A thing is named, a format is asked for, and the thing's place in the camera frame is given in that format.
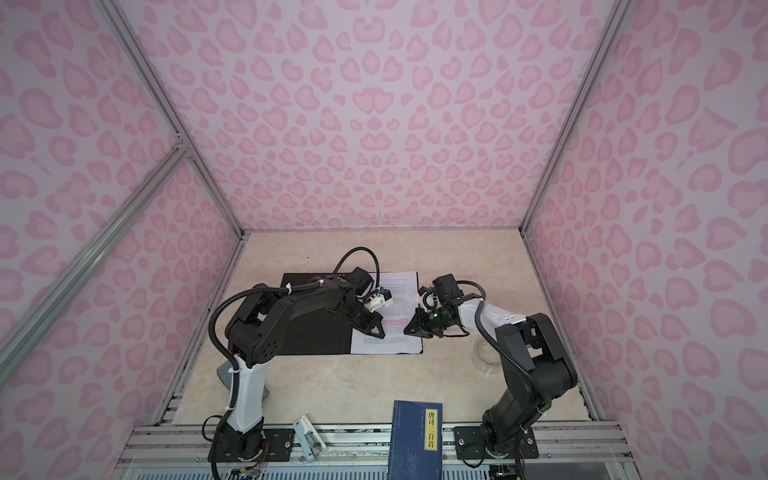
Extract grey black file folder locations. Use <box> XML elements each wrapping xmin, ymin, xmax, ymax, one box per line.
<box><xmin>279</xmin><ymin>309</ymin><xmax>355</xmax><ymax>356</ymax></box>

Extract white bracket on rail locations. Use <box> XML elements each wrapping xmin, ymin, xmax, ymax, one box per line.
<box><xmin>293</xmin><ymin>415</ymin><xmax>327</xmax><ymax>463</ymax></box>

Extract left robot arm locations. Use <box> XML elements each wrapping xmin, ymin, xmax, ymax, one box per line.
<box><xmin>208</xmin><ymin>267</ymin><xmax>392</xmax><ymax>459</ymax></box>

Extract aluminium corner post right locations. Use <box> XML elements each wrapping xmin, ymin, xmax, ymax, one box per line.
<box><xmin>519</xmin><ymin>0</ymin><xmax>637</xmax><ymax>238</ymax></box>

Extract clear tape roll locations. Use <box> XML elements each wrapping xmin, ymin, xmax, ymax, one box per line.
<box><xmin>472</xmin><ymin>339</ymin><xmax>502</xmax><ymax>376</ymax></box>

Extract aluminium corner post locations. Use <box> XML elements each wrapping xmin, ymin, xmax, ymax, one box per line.
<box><xmin>519</xmin><ymin>0</ymin><xmax>637</xmax><ymax>238</ymax></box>
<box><xmin>94</xmin><ymin>0</ymin><xmax>245</xmax><ymax>239</ymax></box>

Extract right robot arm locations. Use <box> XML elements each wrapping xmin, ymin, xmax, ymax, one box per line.
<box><xmin>404</xmin><ymin>274</ymin><xmax>578</xmax><ymax>460</ymax></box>

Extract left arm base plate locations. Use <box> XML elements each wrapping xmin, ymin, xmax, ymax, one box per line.
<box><xmin>208</xmin><ymin>424</ymin><xmax>295</xmax><ymax>463</ymax></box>

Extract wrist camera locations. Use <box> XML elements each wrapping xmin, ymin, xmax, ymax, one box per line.
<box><xmin>419</xmin><ymin>287</ymin><xmax>439</xmax><ymax>311</ymax></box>
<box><xmin>363</xmin><ymin>287</ymin><xmax>393</xmax><ymax>312</ymax></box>

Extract aluminium diagonal beam left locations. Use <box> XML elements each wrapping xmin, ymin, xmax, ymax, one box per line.
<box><xmin>1</xmin><ymin>141</ymin><xmax>189</xmax><ymax>385</ymax></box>

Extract aluminium rail frame front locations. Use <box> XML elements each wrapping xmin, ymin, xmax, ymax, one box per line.
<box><xmin>112</xmin><ymin>421</ymin><xmax>639</xmax><ymax>479</ymax></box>

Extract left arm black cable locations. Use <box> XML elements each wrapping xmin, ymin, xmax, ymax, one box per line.
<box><xmin>206</xmin><ymin>246</ymin><xmax>382</xmax><ymax>480</ymax></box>

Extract grey sponge block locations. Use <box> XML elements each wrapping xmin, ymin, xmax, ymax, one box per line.
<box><xmin>216</xmin><ymin>361</ymin><xmax>270</xmax><ymax>400</ymax></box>

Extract white paper sheet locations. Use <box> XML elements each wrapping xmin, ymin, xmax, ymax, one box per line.
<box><xmin>350</xmin><ymin>271</ymin><xmax>423</xmax><ymax>355</ymax></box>

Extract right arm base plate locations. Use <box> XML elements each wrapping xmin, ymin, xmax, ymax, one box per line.
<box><xmin>452</xmin><ymin>425</ymin><xmax>539</xmax><ymax>462</ymax></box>

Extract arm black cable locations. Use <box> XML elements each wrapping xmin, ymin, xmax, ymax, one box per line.
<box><xmin>455</xmin><ymin>279</ymin><xmax>553</xmax><ymax>480</ymax></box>
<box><xmin>206</xmin><ymin>246</ymin><xmax>382</xmax><ymax>480</ymax></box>

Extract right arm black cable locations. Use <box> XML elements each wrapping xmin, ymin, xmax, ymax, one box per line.
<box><xmin>455</xmin><ymin>279</ymin><xmax>553</xmax><ymax>480</ymax></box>

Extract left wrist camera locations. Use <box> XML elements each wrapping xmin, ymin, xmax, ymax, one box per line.
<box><xmin>363</xmin><ymin>287</ymin><xmax>393</xmax><ymax>312</ymax></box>

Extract aluminium corner post left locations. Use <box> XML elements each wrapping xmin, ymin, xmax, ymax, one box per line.
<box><xmin>94</xmin><ymin>0</ymin><xmax>245</xmax><ymax>239</ymax></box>

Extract blue book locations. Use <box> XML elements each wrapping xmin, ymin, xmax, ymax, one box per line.
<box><xmin>386</xmin><ymin>400</ymin><xmax>443</xmax><ymax>480</ymax></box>

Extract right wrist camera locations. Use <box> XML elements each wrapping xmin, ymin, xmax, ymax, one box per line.
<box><xmin>419</xmin><ymin>287</ymin><xmax>439</xmax><ymax>311</ymax></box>

